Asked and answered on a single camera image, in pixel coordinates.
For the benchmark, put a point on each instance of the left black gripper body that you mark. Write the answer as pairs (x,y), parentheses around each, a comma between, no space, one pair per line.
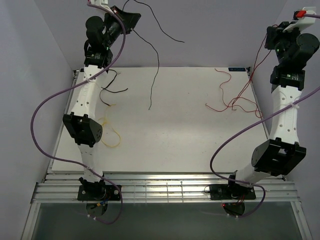
(114,27)

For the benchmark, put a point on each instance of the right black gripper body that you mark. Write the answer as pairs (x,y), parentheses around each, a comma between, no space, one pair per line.
(281,41)

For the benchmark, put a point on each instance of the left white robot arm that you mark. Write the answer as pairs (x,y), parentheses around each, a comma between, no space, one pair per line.
(81,122)

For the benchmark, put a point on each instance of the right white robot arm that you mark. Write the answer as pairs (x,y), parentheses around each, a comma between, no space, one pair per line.
(282,151)

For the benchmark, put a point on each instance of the right blue label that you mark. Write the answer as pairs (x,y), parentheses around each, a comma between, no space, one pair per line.
(237,69)

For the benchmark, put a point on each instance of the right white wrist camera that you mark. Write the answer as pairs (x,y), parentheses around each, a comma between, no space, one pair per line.
(303,19)

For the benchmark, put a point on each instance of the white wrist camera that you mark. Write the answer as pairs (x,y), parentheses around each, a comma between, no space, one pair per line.
(303,19)
(100,4)

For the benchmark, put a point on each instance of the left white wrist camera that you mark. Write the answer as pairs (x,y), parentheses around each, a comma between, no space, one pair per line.
(100,4)

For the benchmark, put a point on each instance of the aluminium rail frame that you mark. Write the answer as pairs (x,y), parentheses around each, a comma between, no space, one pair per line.
(162,125)

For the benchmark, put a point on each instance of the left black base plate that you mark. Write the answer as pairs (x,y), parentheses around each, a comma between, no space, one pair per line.
(100,193)

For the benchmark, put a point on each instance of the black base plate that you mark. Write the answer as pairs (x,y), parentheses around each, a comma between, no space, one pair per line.
(228,192)
(100,193)

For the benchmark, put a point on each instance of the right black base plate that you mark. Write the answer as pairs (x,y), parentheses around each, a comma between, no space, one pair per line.
(228,192)

